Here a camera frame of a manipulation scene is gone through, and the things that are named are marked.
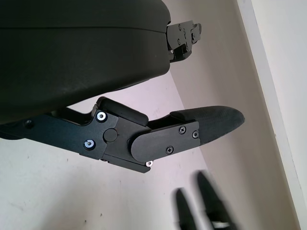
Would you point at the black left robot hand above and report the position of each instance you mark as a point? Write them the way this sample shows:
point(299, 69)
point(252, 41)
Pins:
point(72, 52)

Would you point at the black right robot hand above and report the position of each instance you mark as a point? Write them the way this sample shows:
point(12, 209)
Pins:
point(208, 215)

